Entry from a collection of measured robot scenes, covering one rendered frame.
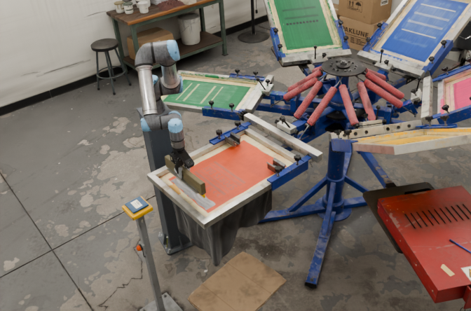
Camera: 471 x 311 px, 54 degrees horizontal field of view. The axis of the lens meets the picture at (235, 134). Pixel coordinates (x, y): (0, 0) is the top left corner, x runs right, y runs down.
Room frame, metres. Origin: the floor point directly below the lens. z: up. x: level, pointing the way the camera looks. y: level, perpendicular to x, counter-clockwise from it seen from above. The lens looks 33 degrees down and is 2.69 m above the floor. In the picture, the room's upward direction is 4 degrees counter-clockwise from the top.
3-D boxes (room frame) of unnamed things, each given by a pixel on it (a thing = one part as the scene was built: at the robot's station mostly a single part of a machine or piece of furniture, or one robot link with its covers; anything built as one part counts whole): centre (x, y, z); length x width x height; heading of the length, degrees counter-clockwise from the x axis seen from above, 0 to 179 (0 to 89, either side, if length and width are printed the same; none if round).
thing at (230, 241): (2.04, -0.02, 0.74); 0.46 x 0.04 x 0.42; 128
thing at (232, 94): (3.23, 0.07, 1.05); 1.08 x 0.61 x 0.23; 68
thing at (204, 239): (2.06, 0.30, 0.74); 0.45 x 0.03 x 0.43; 38
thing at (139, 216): (1.99, 0.58, 0.48); 0.22 x 0.22 x 0.96; 38
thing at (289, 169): (2.17, -0.30, 0.98); 0.30 x 0.05 x 0.07; 128
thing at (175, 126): (2.08, 0.31, 1.39); 0.09 x 0.08 x 0.11; 7
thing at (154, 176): (2.24, 0.06, 0.97); 0.79 x 0.58 x 0.04; 128
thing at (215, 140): (2.61, 0.04, 0.98); 0.30 x 0.05 x 0.07; 128
